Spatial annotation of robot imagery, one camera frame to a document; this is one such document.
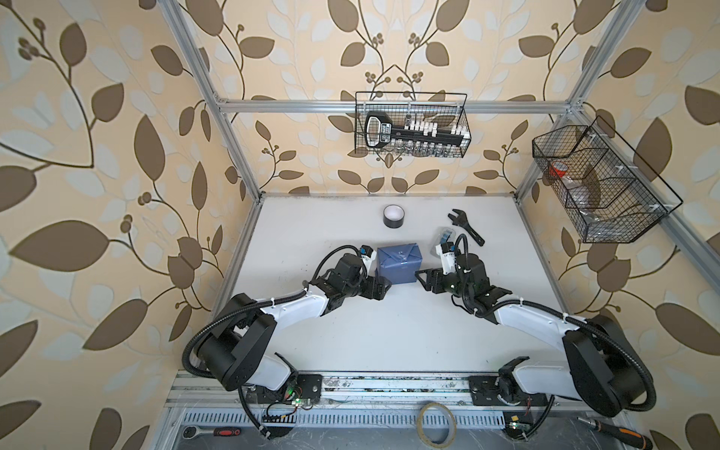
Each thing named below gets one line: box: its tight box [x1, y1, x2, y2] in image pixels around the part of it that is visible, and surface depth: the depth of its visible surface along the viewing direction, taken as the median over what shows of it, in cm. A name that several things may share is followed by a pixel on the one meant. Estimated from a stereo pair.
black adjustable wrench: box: [448, 209, 485, 247], surface depth 114 cm
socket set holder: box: [364, 111, 471, 149], surface depth 85 cm
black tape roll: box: [382, 204, 406, 229], surface depth 114 cm
